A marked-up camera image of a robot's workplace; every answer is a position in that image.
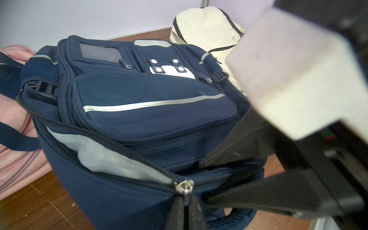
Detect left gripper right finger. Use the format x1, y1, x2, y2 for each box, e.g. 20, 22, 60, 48
188, 196, 208, 230

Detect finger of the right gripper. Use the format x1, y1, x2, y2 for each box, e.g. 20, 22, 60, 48
199, 108, 276, 169
208, 169, 343, 219

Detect pink backpack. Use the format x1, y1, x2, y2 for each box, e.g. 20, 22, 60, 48
1, 45, 52, 200

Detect cream canvas backpack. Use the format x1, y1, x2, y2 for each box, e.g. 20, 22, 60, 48
169, 7, 245, 94

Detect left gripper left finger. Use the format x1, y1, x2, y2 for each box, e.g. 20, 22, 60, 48
165, 196, 184, 230

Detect navy blue backpack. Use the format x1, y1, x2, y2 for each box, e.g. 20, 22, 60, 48
15, 35, 265, 230

